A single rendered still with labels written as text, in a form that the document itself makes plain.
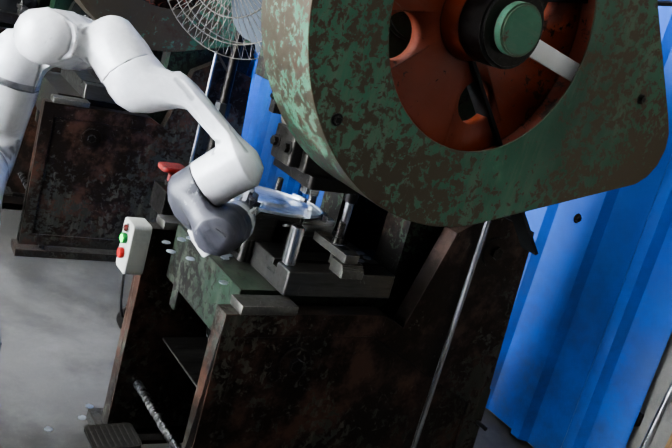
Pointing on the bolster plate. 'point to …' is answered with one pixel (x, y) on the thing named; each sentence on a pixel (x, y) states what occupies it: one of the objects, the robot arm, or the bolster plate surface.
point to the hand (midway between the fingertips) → (252, 207)
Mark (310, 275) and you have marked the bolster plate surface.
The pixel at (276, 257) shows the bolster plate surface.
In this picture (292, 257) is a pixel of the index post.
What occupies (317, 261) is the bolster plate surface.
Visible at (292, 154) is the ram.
